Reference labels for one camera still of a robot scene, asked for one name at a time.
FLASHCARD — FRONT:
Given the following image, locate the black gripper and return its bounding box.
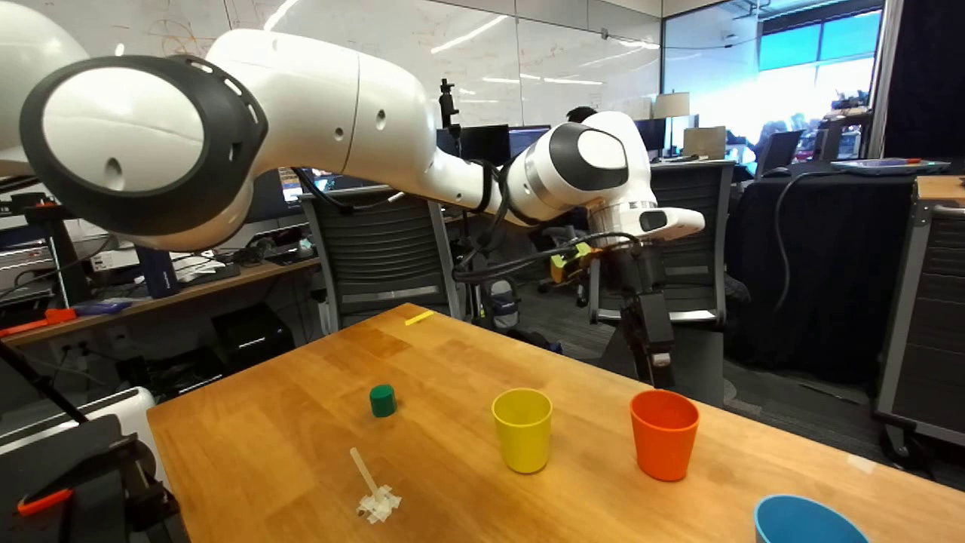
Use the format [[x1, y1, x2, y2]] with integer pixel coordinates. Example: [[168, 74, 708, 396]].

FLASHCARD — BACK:
[[600, 245, 679, 389]]

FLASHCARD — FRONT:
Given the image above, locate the orange plastic cup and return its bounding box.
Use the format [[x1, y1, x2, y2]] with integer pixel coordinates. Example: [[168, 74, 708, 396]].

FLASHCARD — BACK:
[[626, 389, 704, 485]]

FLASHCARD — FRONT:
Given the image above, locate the yellow plastic cup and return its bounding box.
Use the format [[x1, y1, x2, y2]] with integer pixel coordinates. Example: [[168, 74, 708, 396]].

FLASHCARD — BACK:
[[490, 387, 558, 477]]

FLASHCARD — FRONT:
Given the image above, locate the blue plastic cup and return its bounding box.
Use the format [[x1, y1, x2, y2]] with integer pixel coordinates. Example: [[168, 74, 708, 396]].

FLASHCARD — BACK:
[[750, 492, 871, 543]]

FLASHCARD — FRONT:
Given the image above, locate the grey mesh office chair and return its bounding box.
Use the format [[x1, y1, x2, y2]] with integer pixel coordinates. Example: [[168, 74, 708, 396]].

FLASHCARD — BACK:
[[586, 160, 736, 403]]

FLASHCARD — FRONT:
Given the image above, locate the black draped cabinet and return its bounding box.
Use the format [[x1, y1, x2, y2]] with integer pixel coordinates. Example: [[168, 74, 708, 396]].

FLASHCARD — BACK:
[[727, 169, 916, 373]]

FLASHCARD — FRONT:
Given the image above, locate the green cylinder block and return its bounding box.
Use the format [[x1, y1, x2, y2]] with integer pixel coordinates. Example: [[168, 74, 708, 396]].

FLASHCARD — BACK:
[[369, 384, 399, 418]]

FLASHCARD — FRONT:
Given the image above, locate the grey drawer cabinet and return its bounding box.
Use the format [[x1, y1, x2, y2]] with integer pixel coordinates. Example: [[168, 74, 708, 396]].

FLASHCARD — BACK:
[[871, 174, 965, 448]]

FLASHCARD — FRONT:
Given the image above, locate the dark mesh office chair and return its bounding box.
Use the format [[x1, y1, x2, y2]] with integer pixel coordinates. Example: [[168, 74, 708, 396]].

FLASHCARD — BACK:
[[300, 185, 456, 334]]

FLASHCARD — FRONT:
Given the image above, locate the white plastic stick piece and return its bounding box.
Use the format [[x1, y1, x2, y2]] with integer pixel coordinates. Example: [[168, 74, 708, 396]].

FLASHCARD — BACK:
[[346, 445, 404, 527]]

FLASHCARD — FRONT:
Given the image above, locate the wooden side desk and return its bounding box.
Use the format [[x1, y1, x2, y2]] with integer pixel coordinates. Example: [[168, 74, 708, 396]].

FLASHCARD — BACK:
[[0, 252, 325, 348]]

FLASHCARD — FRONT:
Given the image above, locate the black tripod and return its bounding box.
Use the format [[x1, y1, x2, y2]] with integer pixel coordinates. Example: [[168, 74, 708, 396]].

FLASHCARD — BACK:
[[0, 340, 93, 424]]

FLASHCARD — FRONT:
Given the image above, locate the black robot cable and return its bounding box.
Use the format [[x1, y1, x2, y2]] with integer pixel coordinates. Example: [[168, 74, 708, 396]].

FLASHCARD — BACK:
[[448, 228, 646, 294]]

